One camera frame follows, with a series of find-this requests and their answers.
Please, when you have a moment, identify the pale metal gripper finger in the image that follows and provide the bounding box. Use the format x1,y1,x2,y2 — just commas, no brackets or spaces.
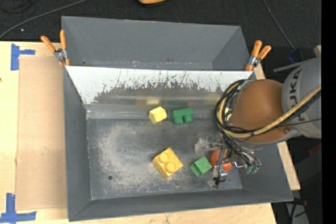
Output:
194,135,223,154
212,161,246,188

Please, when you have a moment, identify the orange toy block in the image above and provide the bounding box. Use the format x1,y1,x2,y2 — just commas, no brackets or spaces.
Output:
209,149,233,170

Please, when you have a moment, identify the small green toy block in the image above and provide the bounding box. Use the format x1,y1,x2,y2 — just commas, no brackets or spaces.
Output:
190,156,213,178

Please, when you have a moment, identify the green two-stud toy brick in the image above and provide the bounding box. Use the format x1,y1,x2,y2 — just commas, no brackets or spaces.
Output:
170,107,194,126

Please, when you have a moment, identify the yellow two-stud toy brick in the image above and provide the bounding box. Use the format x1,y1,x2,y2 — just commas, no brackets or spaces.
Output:
151,147,184,180

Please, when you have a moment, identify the small yellow toy block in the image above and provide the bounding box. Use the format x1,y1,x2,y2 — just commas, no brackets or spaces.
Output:
149,106,168,124

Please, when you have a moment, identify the grey metal bin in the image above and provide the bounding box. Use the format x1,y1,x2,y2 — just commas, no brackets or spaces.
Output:
60,16,295,222

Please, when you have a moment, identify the brown cardboard board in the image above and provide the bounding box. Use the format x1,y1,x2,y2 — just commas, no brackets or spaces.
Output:
15,55,69,211

